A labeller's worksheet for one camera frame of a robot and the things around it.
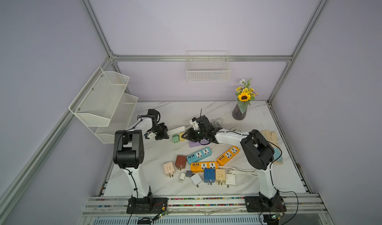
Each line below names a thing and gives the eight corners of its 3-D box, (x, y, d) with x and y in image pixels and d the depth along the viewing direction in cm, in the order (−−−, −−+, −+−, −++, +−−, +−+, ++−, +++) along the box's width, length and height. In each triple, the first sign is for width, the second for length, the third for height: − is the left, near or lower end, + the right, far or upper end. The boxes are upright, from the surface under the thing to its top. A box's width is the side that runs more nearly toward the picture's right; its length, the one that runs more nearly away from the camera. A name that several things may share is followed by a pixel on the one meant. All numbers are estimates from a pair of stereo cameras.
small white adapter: (196, 188, 80) (196, 187, 79) (189, 178, 83) (189, 177, 82) (203, 182, 82) (203, 180, 81) (197, 173, 85) (197, 171, 84)
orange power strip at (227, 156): (221, 167, 87) (221, 165, 86) (215, 161, 90) (216, 159, 88) (239, 151, 94) (240, 149, 92) (234, 146, 96) (235, 144, 95)
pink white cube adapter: (166, 178, 83) (165, 175, 79) (164, 167, 88) (162, 164, 83) (176, 175, 85) (175, 172, 80) (173, 164, 89) (172, 161, 85)
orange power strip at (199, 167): (190, 172, 86) (190, 170, 83) (190, 163, 89) (190, 161, 87) (218, 172, 86) (218, 170, 83) (217, 163, 89) (217, 161, 87)
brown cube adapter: (175, 170, 86) (174, 168, 83) (176, 158, 90) (175, 155, 87) (185, 170, 86) (185, 168, 83) (186, 158, 90) (186, 155, 87)
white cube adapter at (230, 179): (226, 187, 80) (227, 186, 78) (225, 175, 85) (225, 173, 83) (235, 187, 80) (236, 186, 78) (233, 175, 85) (234, 173, 83)
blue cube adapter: (204, 184, 81) (204, 182, 77) (203, 169, 87) (204, 166, 83) (215, 184, 81) (216, 182, 77) (214, 169, 87) (215, 166, 83)
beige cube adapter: (216, 184, 81) (217, 182, 77) (215, 171, 86) (215, 168, 82) (225, 184, 81) (226, 182, 77) (223, 171, 86) (225, 168, 82)
